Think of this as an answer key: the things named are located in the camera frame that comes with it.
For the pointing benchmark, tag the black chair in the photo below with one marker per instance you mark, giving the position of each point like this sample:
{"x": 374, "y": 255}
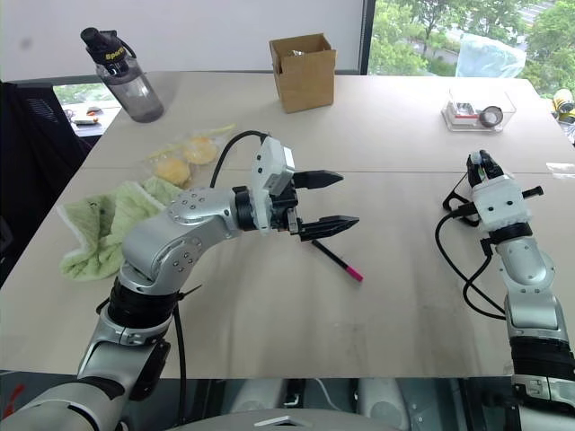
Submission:
{"x": 31, "y": 170}

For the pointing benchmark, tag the light grey robot torso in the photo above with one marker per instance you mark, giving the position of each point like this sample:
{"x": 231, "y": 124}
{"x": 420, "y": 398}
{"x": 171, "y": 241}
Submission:
{"x": 287, "y": 422}

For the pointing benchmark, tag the black window frame post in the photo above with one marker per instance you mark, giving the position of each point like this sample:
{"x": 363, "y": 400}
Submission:
{"x": 368, "y": 36}

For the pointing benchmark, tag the light green cloth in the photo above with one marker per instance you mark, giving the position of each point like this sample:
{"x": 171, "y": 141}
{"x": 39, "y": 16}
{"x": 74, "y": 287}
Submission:
{"x": 96, "y": 233}

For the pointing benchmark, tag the yellow round cake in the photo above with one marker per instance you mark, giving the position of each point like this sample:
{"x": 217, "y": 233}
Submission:
{"x": 200, "y": 150}
{"x": 173, "y": 173}

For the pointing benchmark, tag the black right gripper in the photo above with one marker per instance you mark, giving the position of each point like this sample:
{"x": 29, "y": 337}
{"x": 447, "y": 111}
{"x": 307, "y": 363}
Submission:
{"x": 492, "y": 177}

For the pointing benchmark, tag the red and white small item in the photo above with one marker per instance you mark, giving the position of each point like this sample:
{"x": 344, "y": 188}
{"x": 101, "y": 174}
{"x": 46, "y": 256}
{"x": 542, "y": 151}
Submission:
{"x": 464, "y": 112}

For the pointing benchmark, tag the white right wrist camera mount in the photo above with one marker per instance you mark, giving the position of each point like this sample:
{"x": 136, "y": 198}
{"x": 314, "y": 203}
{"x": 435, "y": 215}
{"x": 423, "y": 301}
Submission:
{"x": 501, "y": 204}

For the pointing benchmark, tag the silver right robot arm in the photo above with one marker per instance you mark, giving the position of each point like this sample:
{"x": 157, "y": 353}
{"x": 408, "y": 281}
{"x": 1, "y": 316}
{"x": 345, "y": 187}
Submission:
{"x": 525, "y": 265}

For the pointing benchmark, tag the grey rounded leg shape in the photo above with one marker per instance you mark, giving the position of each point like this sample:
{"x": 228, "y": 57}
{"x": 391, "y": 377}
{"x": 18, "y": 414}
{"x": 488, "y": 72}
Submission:
{"x": 258, "y": 397}
{"x": 382, "y": 401}

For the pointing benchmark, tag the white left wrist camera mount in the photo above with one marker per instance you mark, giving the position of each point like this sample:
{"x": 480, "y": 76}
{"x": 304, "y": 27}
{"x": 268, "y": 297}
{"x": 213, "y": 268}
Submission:
{"x": 265, "y": 166}

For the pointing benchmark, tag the brown cardboard box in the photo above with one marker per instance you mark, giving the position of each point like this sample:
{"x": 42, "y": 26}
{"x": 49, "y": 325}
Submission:
{"x": 305, "y": 76}

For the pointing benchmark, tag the yellow and black object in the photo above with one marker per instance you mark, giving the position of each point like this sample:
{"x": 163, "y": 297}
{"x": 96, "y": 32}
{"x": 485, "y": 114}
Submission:
{"x": 563, "y": 105}

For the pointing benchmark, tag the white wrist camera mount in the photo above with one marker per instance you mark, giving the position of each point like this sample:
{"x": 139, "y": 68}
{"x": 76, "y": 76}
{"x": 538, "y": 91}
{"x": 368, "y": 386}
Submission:
{"x": 501, "y": 204}
{"x": 265, "y": 166}

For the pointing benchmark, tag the clear plastic box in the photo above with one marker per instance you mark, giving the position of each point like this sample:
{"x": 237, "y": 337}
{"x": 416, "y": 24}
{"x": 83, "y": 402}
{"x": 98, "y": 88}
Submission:
{"x": 480, "y": 108}

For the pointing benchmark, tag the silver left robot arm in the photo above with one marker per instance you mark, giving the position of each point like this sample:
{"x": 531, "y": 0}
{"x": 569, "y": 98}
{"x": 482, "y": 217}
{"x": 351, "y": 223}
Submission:
{"x": 148, "y": 242}

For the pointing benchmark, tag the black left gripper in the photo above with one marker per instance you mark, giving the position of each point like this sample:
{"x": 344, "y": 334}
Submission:
{"x": 285, "y": 211}

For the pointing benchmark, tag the grey sport water bottle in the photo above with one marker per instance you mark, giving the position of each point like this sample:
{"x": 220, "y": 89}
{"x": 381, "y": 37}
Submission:
{"x": 130, "y": 87}

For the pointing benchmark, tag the light blue plastic bag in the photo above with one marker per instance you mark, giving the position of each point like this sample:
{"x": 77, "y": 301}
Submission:
{"x": 487, "y": 56}

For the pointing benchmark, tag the clear plastic food bag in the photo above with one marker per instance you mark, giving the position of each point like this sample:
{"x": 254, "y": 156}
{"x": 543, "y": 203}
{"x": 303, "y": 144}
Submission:
{"x": 179, "y": 155}

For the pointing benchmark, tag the white and green pen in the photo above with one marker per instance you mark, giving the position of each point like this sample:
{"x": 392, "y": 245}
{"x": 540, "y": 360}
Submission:
{"x": 480, "y": 162}

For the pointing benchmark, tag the black pen with pink cap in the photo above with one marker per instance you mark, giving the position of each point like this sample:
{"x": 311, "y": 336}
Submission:
{"x": 334, "y": 259}

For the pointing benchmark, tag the small clear plastic wrapper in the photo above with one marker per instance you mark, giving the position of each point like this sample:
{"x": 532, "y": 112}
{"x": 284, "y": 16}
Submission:
{"x": 561, "y": 169}

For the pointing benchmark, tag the dark tape roll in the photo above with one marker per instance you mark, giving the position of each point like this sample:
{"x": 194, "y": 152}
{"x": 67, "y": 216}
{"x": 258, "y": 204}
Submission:
{"x": 490, "y": 116}

